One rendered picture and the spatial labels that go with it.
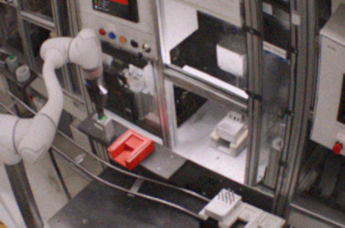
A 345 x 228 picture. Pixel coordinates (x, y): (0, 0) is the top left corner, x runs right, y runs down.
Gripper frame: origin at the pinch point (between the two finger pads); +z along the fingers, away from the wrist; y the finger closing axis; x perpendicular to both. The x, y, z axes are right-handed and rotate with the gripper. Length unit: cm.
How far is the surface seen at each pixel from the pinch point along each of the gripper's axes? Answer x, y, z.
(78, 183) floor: -10, 61, 107
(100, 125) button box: 2.9, -1.6, 5.2
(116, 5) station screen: -7, -12, -53
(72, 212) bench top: 38, -2, 39
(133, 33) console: -9.5, -17.0, -39.9
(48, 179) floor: 2, 81, 107
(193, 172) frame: -27, -25, 48
